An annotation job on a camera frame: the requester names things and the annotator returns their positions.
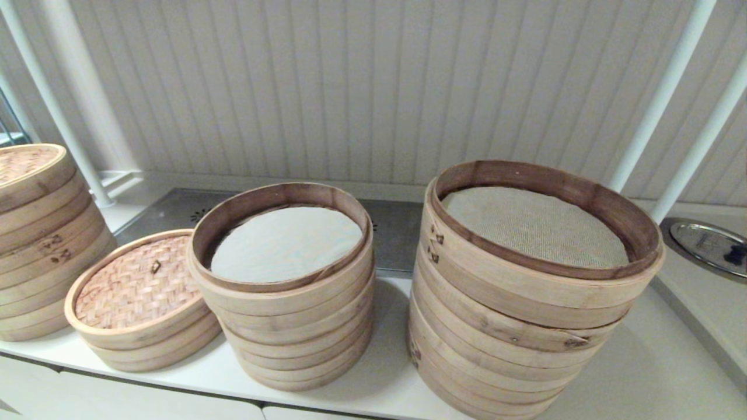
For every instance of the medium bamboo steamer basket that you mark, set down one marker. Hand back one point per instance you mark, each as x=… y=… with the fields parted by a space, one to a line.
x=289 y=345
x=295 y=377
x=152 y=366
x=286 y=326
x=292 y=363
x=152 y=353
x=297 y=387
x=286 y=303

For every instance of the thin white metal pole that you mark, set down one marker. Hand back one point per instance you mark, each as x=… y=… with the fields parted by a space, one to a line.
x=60 y=111
x=17 y=108
x=703 y=151
x=663 y=93

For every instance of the grey metal rack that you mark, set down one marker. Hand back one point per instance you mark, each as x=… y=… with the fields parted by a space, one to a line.
x=11 y=140

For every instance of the round stainless steel lid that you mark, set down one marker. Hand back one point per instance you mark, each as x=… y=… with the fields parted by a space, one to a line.
x=697 y=239

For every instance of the small woven bamboo steamer lid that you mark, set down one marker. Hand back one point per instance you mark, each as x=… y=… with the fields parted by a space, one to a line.
x=134 y=286

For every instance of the white round steamer liner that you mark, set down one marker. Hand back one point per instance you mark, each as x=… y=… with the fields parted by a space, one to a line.
x=286 y=245

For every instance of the beige mesh steamer liner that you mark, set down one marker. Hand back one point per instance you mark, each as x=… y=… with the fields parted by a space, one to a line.
x=534 y=227

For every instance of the wide white post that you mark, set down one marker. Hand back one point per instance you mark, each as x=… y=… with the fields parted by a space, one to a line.
x=90 y=87

